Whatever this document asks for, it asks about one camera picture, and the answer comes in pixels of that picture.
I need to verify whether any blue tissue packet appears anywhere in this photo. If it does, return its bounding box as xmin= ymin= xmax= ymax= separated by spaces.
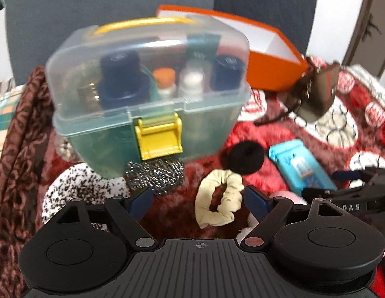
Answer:
xmin=268 ymin=139 xmax=337 ymax=196

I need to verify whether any steel wool scrubber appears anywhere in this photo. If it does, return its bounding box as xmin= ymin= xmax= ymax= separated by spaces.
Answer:
xmin=124 ymin=157 xmax=184 ymax=196

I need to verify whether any black scrunchie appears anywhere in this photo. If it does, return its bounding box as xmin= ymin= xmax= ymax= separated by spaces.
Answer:
xmin=225 ymin=140 xmax=265 ymax=175

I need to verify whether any cream scrunchie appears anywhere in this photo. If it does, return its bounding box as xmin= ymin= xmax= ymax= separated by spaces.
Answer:
xmin=194 ymin=170 xmax=244 ymax=229

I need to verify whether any pink plush item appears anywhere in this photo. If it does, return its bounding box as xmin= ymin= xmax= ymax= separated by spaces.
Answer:
xmin=236 ymin=190 xmax=307 ymax=244

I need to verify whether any black white speckled fuzzy item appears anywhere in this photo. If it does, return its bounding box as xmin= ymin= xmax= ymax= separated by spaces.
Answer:
xmin=42 ymin=163 xmax=131 ymax=224

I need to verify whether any red white patterned blanket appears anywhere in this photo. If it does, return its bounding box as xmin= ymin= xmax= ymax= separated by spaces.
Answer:
xmin=48 ymin=65 xmax=385 ymax=240

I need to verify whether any maroon floral cloth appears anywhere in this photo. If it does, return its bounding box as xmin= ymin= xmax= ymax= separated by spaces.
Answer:
xmin=0 ymin=66 xmax=54 ymax=297

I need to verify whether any clear plastic box yellow latch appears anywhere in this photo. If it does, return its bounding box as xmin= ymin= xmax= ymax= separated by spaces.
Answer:
xmin=45 ymin=14 xmax=251 ymax=178

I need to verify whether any orange cardboard box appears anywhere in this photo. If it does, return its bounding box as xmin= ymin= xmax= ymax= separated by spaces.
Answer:
xmin=156 ymin=5 xmax=308 ymax=92

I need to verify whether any dark grey sofa cushion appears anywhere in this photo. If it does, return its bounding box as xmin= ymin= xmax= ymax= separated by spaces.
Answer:
xmin=214 ymin=0 xmax=317 ymax=54

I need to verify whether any light grey sofa cushion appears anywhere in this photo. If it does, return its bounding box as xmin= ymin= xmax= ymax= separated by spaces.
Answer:
xmin=5 ymin=0 xmax=214 ymax=85

